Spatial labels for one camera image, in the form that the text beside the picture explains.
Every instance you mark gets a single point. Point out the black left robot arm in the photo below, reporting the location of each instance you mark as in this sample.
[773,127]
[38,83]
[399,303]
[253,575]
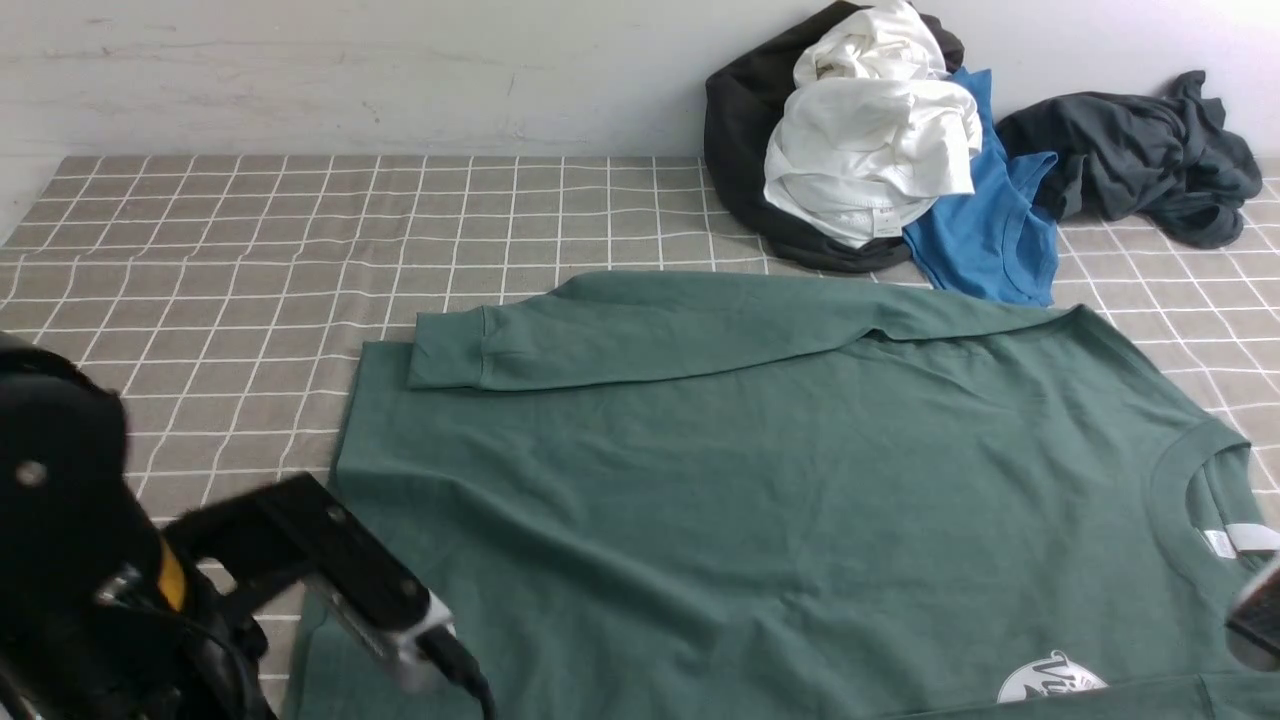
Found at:
[102,617]

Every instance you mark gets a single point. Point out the white crumpled shirt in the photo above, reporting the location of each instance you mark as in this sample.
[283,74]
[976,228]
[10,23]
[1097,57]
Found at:
[875,131]

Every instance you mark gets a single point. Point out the blue t-shirt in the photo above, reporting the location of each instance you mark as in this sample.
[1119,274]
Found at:
[995,243]

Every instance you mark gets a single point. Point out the dark grey crumpled shirt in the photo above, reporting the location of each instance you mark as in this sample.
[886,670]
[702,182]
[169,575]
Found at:
[1168,158]

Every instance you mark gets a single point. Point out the black garment under pile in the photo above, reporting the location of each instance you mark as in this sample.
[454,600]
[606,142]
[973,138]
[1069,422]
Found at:
[745,102]

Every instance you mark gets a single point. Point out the grey checked tablecloth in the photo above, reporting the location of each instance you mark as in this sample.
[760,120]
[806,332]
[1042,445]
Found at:
[227,298]

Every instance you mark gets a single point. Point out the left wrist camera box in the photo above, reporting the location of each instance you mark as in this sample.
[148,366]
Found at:
[296,532]

